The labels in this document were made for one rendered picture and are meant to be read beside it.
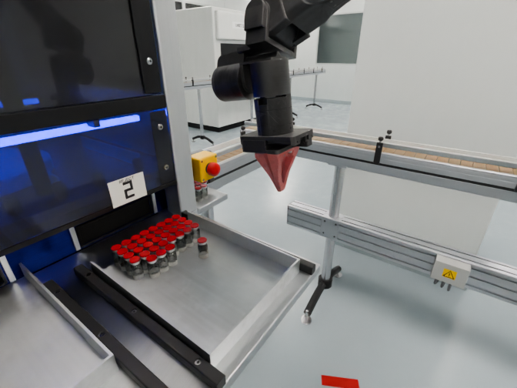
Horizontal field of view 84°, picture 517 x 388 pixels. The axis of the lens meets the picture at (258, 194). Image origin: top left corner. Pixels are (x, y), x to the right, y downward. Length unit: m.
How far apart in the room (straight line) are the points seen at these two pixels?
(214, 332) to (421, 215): 1.67
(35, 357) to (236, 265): 0.36
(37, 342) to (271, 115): 0.51
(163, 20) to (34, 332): 0.64
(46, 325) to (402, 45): 1.81
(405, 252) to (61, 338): 1.27
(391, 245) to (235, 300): 1.01
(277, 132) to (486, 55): 1.47
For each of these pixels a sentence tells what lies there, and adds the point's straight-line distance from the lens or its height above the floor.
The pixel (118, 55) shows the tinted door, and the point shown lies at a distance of 0.69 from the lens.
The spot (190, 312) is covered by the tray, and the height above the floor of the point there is 0.88.
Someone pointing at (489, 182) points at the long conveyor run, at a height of 0.90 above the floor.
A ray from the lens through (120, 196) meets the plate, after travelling 0.70.
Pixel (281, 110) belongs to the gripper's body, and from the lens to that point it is 0.44.
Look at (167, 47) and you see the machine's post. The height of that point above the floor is 1.31.
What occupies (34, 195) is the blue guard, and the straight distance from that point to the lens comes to 0.64.
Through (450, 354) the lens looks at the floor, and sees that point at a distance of 1.83.
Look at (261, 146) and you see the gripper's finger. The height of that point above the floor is 1.17.
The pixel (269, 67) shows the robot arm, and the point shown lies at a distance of 0.43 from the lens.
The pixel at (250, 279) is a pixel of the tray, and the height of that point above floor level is 0.88.
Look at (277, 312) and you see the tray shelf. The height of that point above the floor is 0.88.
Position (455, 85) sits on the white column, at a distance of 1.82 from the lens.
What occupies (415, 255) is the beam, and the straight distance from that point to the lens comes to 1.46.
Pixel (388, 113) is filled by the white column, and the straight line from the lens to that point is 1.88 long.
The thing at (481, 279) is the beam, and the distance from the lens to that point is 1.47.
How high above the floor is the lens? 1.29
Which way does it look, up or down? 26 degrees down
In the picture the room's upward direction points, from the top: straight up
